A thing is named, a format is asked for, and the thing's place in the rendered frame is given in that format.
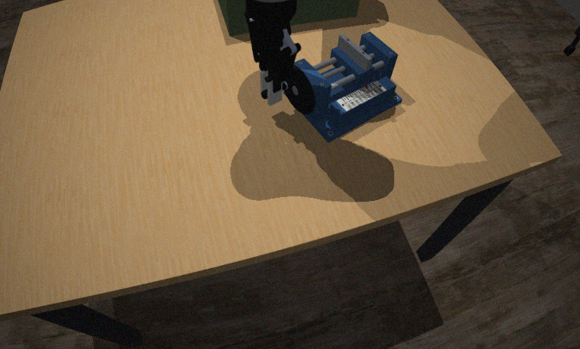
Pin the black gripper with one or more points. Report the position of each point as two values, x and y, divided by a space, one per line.
272 24

